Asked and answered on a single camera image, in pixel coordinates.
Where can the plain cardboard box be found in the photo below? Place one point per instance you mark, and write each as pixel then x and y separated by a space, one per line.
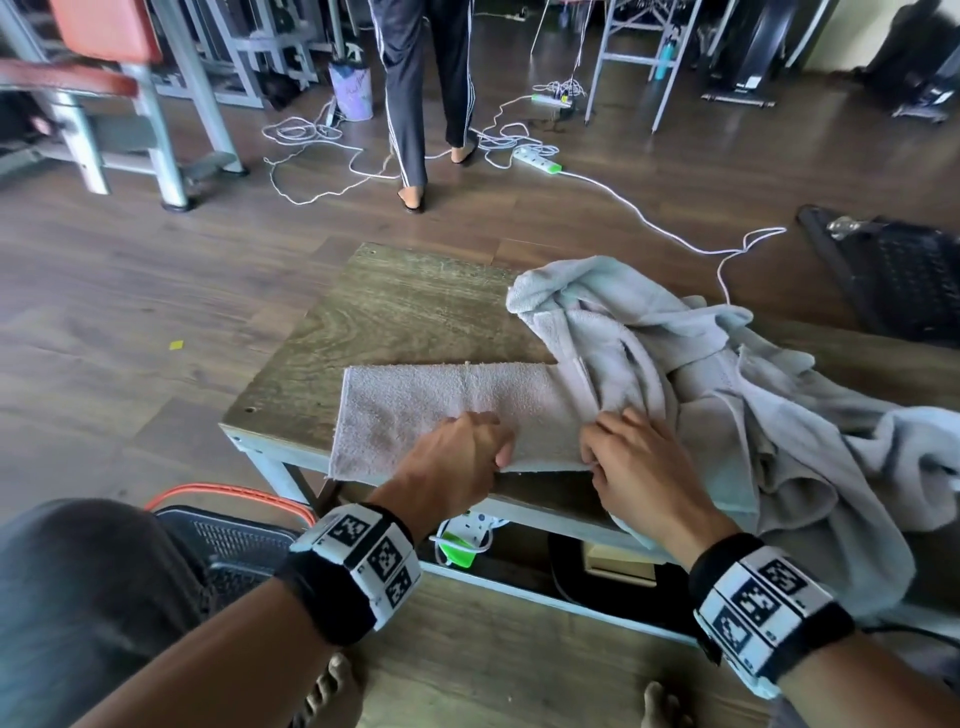
pixel 619 562

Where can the person's right foot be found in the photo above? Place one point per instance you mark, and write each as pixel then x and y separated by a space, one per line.
pixel 664 709

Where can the white green socket adapter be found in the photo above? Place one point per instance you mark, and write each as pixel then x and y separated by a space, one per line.
pixel 465 536

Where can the purple waste bin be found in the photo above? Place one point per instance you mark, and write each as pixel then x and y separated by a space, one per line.
pixel 351 94

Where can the blue water bottle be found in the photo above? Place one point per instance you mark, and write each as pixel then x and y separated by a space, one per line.
pixel 665 56

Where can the black elliptical trainer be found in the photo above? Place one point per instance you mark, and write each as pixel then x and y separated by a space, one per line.
pixel 742 52

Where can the white folding table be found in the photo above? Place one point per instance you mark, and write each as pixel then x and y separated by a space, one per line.
pixel 679 45

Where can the person's left hand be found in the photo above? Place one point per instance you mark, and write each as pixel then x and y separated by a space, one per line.
pixel 442 472

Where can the person's right hand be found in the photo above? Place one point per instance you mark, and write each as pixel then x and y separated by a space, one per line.
pixel 652 487

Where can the black wristband with marker tags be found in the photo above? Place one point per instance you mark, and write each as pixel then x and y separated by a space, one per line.
pixel 352 570
pixel 765 607

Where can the black perforated platform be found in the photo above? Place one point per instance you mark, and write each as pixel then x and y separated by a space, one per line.
pixel 900 277

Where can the heap of grey towels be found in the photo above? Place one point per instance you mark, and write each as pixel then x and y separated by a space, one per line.
pixel 712 390

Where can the black basket orange rim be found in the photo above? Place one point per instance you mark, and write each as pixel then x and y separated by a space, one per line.
pixel 225 540

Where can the silver metal part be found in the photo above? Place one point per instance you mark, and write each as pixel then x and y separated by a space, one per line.
pixel 844 227

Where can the orange padded gym machine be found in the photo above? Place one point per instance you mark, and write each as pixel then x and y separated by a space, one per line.
pixel 105 30

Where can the person's left forearm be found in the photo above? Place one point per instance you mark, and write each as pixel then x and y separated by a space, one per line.
pixel 225 660

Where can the person's right forearm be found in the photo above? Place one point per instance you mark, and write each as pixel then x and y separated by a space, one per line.
pixel 877 690

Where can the black gym equipment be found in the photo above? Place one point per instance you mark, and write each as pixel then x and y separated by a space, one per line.
pixel 915 60

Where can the grey towel striped border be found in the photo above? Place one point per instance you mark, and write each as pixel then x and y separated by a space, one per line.
pixel 420 405

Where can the person's left leg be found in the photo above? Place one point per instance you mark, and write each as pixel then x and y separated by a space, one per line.
pixel 90 600

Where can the white green power strip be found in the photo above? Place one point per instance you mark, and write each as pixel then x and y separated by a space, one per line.
pixel 536 159
pixel 551 100

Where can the grey weight machine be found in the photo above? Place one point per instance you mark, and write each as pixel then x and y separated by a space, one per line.
pixel 247 52

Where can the low wooden table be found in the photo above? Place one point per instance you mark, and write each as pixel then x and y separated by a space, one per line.
pixel 274 472

